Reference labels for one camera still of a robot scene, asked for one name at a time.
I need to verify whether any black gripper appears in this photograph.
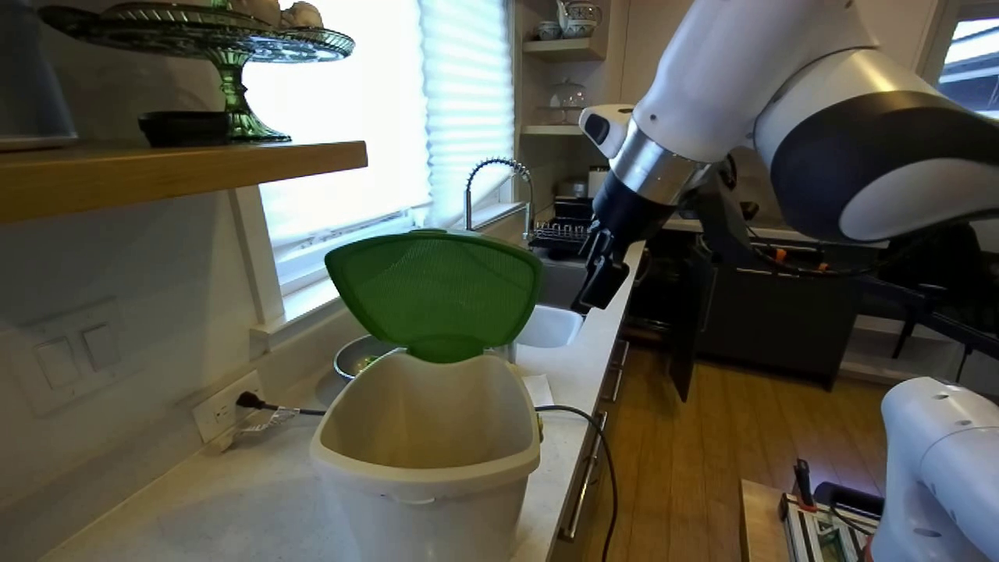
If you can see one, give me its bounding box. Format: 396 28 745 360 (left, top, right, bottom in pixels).
574 175 677 310

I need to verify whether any green trash can lid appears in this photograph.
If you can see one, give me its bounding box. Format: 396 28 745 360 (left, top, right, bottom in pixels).
324 231 543 362

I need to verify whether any white trash can body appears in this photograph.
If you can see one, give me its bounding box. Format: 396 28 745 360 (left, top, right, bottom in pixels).
310 354 539 562

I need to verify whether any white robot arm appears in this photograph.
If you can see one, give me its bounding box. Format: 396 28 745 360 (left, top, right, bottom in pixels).
579 0 999 305

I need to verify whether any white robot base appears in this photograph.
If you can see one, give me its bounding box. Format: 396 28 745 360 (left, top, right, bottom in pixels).
871 379 999 562

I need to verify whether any white plastic container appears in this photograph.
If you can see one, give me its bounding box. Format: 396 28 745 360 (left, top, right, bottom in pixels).
515 303 584 351

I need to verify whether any chrome kitchen faucet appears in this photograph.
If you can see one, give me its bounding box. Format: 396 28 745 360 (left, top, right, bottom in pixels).
463 157 535 231

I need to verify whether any round steel bowl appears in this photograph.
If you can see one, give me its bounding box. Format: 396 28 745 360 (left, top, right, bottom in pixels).
332 333 394 381

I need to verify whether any green glass cake stand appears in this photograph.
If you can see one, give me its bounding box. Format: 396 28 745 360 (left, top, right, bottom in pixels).
39 0 355 143

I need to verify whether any dark bowl on shelf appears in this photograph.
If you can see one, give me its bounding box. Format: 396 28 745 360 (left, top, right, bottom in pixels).
141 113 229 146

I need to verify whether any white window frame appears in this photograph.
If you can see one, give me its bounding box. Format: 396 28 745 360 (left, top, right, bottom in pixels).
245 0 515 333

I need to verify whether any white wall outlet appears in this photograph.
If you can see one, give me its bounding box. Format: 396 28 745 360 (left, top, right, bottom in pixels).
193 371 262 448

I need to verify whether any wooden wall shelf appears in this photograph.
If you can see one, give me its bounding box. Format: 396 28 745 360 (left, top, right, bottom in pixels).
0 139 369 226

